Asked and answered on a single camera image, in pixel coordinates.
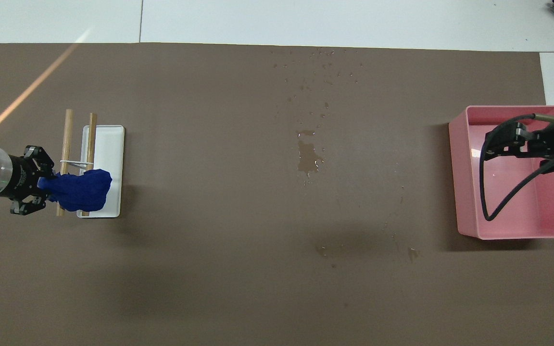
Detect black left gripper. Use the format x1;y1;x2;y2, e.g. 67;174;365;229
8;146;55;216

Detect white rack base tray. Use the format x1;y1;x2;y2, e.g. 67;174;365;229
76;125;125;219

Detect brown table mat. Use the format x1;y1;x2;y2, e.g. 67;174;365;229
0;43;554;346

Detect wooden dowel rod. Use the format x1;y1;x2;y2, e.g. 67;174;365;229
56;109;74;217
82;113;98;217

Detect blue towel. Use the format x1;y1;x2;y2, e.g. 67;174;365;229
38;168;113;212

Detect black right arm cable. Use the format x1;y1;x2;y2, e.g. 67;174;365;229
478;114;554;222

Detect pink plastic bin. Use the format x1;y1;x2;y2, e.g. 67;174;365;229
449;105;554;240

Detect water puddle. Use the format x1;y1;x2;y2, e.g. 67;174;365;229
297;129;326;187

